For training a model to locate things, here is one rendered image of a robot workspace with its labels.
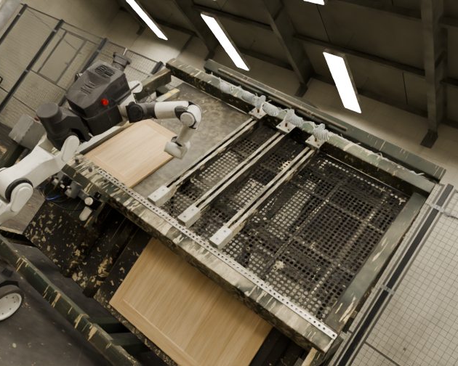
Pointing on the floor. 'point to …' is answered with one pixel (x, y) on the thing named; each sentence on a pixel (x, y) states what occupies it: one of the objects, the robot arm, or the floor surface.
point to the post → (5, 161)
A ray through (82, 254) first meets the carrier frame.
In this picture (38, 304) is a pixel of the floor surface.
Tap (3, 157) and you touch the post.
